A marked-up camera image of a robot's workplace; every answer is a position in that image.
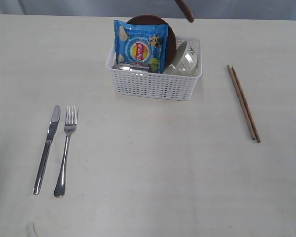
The silver foil packet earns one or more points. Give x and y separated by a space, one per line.
133 67

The silver metal table knife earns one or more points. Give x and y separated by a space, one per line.
53 125

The silver metal fork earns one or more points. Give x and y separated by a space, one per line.
69 129

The white ceramic bowl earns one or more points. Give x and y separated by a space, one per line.
185 61

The brown round wooden plate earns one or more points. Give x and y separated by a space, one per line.
148 19

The white perforated plastic basket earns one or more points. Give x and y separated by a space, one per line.
152 85

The dark red wooden spoon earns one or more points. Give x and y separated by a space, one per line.
185 10

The blue chips snack bag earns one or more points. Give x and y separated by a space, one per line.
145 44

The wooden chopstick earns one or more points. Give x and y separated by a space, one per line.
247 106
240 98

